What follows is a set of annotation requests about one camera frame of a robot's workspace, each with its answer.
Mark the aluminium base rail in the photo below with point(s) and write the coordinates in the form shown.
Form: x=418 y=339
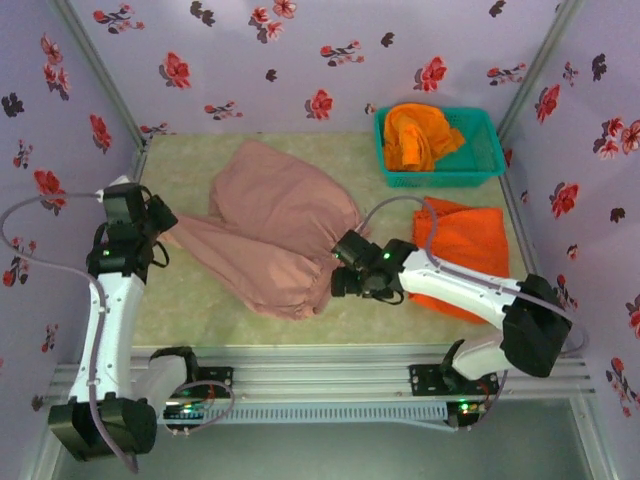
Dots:
x=320 y=375

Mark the pink shorts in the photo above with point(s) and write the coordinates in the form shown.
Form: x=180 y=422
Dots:
x=270 y=225

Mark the aluminium frame leg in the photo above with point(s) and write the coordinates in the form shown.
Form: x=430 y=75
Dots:
x=35 y=460
x=592 y=440

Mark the aluminium frame post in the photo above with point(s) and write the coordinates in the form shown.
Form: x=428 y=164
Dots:
x=104 y=75
x=537 y=75

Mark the red-orange shorts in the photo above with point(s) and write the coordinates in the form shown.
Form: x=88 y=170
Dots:
x=470 y=235

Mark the aluminium table edge rail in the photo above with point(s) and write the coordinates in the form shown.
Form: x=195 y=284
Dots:
x=140 y=162
x=520 y=225

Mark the teal plastic basket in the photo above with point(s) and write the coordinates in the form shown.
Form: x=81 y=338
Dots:
x=485 y=145

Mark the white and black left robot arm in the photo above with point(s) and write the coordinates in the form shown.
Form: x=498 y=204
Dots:
x=107 y=330

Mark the controller board with lights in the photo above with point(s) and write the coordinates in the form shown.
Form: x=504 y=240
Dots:
x=185 y=410
x=467 y=410

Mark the light orange shorts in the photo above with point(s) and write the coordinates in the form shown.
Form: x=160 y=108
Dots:
x=415 y=130

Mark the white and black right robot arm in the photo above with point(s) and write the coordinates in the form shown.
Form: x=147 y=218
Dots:
x=450 y=282

